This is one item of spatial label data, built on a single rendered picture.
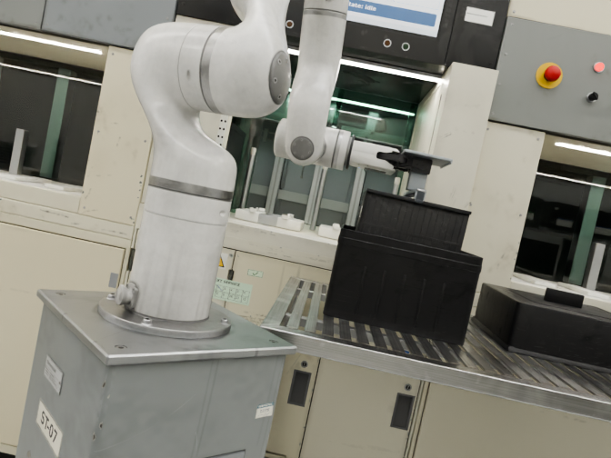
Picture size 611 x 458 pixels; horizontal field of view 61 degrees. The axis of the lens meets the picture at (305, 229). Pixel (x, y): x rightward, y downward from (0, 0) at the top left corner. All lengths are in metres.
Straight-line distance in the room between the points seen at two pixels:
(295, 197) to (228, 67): 1.65
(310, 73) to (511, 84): 0.64
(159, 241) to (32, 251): 0.98
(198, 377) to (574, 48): 1.29
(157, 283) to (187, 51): 0.31
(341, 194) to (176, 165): 1.67
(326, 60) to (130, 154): 0.68
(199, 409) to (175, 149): 0.34
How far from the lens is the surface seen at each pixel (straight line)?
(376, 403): 1.53
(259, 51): 0.70
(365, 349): 0.84
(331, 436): 1.57
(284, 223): 1.64
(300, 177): 2.33
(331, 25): 1.10
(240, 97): 0.71
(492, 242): 1.50
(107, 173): 1.57
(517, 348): 1.13
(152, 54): 0.77
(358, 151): 1.09
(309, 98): 1.04
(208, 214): 0.72
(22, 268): 1.69
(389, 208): 1.03
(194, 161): 0.71
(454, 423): 1.58
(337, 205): 2.31
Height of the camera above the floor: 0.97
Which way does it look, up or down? 3 degrees down
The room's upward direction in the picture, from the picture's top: 12 degrees clockwise
